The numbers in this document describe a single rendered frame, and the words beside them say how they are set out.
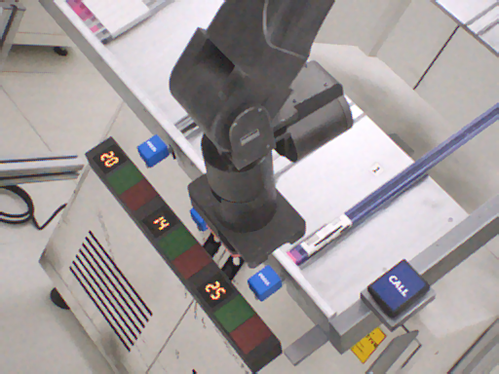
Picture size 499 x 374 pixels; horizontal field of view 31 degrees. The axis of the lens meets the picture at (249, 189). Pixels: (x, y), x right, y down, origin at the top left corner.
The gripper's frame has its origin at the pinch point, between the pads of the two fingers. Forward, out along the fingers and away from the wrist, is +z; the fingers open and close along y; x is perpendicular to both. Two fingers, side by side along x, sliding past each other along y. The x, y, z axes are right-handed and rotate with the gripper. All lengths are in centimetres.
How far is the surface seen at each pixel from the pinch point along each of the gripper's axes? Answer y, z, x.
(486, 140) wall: 59, 170, -123
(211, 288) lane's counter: 3.4, 10.2, 4.0
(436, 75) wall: 87, 166, -126
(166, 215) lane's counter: 14.2, 10.3, 2.9
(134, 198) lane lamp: 18.5, 10.3, 4.5
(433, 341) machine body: -9.9, 37.4, -19.8
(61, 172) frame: 60, 59, 4
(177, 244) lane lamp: 10.2, 10.3, 3.9
